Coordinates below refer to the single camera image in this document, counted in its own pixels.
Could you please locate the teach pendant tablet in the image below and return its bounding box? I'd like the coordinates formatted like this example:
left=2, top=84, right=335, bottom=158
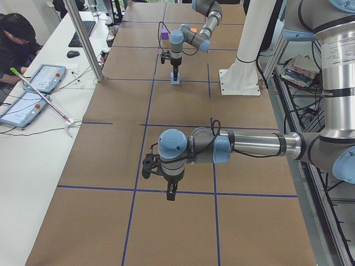
left=28, top=64, right=66, bottom=94
left=1, top=91, right=47, bottom=129

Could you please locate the aluminium frame post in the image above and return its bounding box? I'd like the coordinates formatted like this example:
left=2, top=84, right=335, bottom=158
left=63, top=0, right=104, bottom=82

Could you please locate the metal cup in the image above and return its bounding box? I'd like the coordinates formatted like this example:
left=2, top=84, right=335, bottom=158
left=107, top=26, right=115, bottom=40

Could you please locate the far teach pendant tablet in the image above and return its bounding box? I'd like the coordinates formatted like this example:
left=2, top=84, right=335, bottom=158
left=28, top=64, right=66, bottom=94

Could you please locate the near teach pendant tablet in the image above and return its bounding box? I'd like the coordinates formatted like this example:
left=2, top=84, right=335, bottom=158
left=1, top=91, right=47, bottom=129

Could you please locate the pink green stick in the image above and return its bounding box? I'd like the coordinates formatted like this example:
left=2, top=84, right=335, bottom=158
left=10, top=67, right=74, bottom=125

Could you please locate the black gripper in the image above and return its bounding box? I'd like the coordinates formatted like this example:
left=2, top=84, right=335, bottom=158
left=165, top=176, right=183, bottom=201
left=170, top=57, right=182, bottom=81

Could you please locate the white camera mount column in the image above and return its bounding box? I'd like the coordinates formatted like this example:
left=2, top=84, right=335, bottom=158
left=236, top=1, right=282, bottom=63

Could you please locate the light blue foam block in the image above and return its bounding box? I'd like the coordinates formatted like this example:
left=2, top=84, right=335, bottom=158
left=170, top=72, right=180, bottom=85

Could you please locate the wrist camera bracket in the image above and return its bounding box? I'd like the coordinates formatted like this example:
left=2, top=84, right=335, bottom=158
left=160, top=50, right=170, bottom=64
left=142, top=153, right=164, bottom=180

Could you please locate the black computer mouse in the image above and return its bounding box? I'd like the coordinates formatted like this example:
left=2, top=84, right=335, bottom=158
left=67, top=50, right=80, bottom=59

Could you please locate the seated person dark hair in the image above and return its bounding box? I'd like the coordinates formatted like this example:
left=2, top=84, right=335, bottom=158
left=1, top=13, right=42, bottom=85

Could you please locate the stack of books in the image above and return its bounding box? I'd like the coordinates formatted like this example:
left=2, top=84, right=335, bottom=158
left=281, top=55, right=322, bottom=88

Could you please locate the black keyboard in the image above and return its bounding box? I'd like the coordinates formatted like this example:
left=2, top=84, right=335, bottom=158
left=68, top=21, right=97, bottom=48

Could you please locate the purple foam block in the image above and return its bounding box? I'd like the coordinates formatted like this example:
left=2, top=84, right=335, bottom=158
left=160, top=28, right=170, bottom=40

